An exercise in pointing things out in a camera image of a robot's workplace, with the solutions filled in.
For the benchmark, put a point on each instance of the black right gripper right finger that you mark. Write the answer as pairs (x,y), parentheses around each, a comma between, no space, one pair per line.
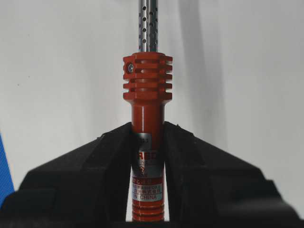
(210,188)

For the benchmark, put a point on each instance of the large white base board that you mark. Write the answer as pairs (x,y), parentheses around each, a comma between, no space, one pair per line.
(238,78)

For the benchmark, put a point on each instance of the blue table cloth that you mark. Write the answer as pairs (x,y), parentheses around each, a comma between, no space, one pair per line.
(6,184)

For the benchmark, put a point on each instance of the red handled soldering iron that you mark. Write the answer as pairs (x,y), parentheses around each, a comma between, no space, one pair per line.
(147,75)

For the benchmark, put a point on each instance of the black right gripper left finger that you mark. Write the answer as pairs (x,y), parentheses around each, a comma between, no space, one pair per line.
(85,188)

